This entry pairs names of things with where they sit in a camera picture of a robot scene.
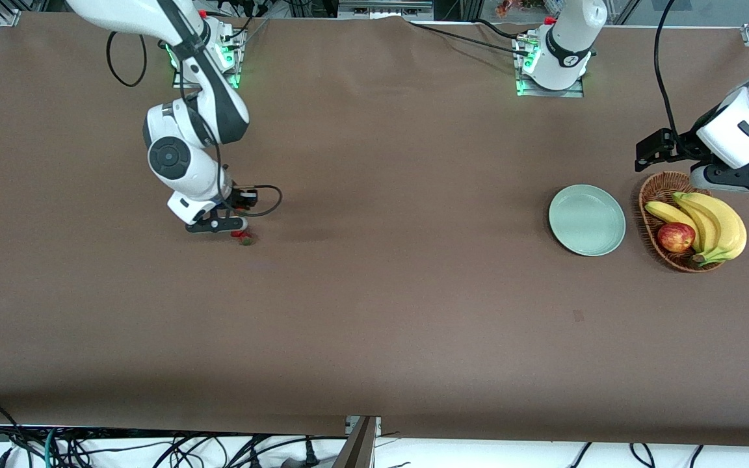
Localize light green round plate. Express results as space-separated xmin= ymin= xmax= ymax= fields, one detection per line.
xmin=548 ymin=184 xmax=627 ymax=257

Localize brown wicker basket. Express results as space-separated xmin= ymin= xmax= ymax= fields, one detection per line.
xmin=638 ymin=171 xmax=729 ymax=273

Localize red apple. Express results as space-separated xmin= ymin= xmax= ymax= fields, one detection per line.
xmin=657 ymin=222 xmax=696 ymax=254

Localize yellow banana bunch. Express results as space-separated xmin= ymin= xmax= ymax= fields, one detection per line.
xmin=646 ymin=191 xmax=748 ymax=267

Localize table cover sheet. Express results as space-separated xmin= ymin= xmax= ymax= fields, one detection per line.
xmin=0 ymin=12 xmax=749 ymax=448

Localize colourful plastic toys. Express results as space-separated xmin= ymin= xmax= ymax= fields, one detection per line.
xmin=495 ymin=0 xmax=547 ymax=18

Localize grey metal box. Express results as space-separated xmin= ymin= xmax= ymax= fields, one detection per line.
xmin=339 ymin=0 xmax=434 ymax=20

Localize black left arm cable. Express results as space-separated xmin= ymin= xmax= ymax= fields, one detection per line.
xmin=654 ymin=0 xmax=677 ymax=137

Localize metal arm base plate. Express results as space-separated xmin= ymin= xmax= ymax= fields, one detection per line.
xmin=516 ymin=75 xmax=585 ymax=98
xmin=173 ymin=67 xmax=241 ymax=90

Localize thin black base cable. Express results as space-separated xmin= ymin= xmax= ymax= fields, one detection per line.
xmin=475 ymin=18 xmax=523 ymax=40
xmin=410 ymin=23 xmax=531 ymax=51

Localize aluminium frame beam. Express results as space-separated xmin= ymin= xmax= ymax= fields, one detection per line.
xmin=332 ymin=416 xmax=382 ymax=468

